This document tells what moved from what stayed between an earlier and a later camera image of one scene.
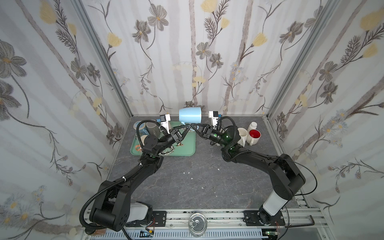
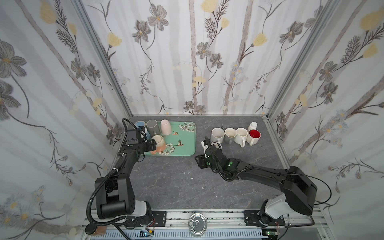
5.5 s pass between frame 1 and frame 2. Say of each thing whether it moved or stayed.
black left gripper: moved
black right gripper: moved
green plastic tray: stayed
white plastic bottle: stayed
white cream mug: stayed
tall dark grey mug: stayed
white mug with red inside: stayed
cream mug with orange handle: moved
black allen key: stayed
